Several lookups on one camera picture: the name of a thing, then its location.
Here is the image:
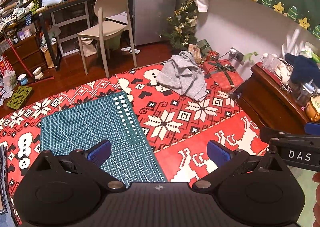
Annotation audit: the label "grey refrigerator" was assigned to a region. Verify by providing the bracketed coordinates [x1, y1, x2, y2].
[129, 0, 176, 46]

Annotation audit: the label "red wrapped gift box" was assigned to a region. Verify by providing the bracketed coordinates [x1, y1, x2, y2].
[202, 60, 244, 92]

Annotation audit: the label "dark wooden side cabinet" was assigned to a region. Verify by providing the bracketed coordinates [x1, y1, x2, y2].
[235, 62, 309, 134]

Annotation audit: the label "red broom handle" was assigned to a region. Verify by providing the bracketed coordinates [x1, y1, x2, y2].
[2, 28, 33, 77]

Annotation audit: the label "wooden drawer chest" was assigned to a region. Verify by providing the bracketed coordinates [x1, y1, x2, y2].
[4, 35, 48, 75]

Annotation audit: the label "green patterned floor tray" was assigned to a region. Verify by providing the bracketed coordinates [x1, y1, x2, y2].
[7, 85, 33, 110]

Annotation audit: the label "grey polo shirt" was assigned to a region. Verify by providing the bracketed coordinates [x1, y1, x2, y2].
[156, 51, 207, 102]

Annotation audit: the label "beige plastic chair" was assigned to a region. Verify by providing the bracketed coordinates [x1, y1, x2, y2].
[77, 0, 137, 77]

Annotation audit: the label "person right hand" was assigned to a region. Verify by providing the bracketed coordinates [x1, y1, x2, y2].
[312, 172, 320, 227]

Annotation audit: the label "dark desk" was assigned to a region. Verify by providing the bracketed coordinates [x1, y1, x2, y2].
[39, 0, 127, 70]

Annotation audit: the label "small christmas tree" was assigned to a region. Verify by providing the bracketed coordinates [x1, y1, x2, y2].
[163, 0, 198, 51]

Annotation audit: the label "dark blue cloth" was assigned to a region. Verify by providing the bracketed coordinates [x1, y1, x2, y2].
[285, 53, 320, 88]

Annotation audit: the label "green cutting mat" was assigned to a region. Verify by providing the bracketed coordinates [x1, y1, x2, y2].
[40, 91, 167, 186]

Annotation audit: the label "white ceramic cup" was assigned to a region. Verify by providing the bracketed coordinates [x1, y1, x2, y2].
[33, 66, 44, 80]

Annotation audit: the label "red christmas pattern blanket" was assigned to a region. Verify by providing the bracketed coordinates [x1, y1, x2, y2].
[0, 60, 272, 225]

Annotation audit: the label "wall power outlet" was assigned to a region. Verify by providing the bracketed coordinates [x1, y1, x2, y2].
[230, 47, 245, 65]

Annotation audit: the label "blue ceramic cup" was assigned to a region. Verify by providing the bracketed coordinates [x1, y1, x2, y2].
[17, 74, 28, 85]

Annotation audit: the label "white drawer unit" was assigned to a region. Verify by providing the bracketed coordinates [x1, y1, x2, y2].
[51, 2, 91, 57]

